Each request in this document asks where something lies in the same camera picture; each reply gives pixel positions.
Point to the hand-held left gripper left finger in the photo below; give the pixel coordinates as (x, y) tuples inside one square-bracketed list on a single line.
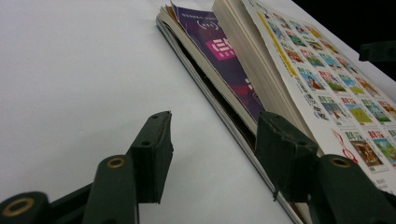
[(152, 155)]

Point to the black magazine red print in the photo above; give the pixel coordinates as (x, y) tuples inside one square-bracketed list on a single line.
[(219, 104)]

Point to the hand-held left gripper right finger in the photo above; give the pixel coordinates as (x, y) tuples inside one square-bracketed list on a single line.
[(283, 155)]

